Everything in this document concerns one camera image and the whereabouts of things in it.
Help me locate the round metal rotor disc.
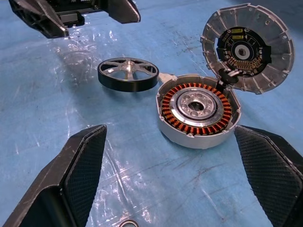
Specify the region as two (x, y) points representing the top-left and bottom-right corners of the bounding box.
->
(200, 2), (295, 96)

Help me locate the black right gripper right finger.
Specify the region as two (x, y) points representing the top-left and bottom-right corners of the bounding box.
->
(234, 124), (303, 227)

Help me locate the black spoked rotor ring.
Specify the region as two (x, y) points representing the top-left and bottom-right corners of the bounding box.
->
(97, 57), (160, 93)

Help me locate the small metal ring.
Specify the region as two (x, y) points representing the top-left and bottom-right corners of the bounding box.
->
(118, 219), (140, 227)

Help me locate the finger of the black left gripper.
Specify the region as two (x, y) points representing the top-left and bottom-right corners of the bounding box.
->
(8, 0), (70, 39)
(104, 0), (142, 24)

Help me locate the silver stator with copper coils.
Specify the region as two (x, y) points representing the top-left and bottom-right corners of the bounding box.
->
(155, 72), (242, 150)

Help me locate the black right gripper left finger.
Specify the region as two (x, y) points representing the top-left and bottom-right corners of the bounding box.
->
(2, 124), (107, 227)

